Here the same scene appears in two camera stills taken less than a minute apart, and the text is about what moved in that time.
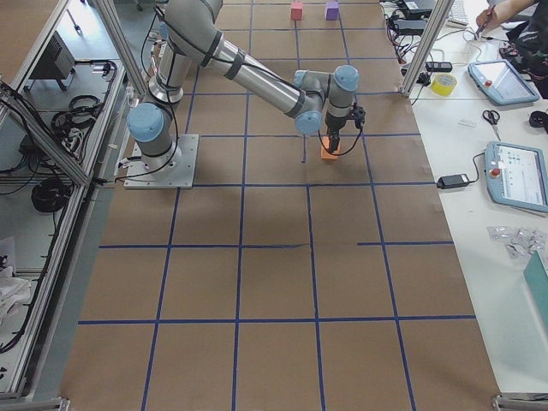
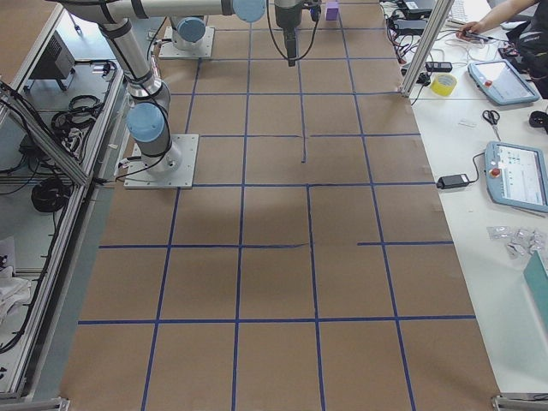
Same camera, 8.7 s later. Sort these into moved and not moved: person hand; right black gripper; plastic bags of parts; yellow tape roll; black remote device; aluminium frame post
Moved: right black gripper; person hand
Not moved: yellow tape roll; plastic bags of parts; aluminium frame post; black remote device
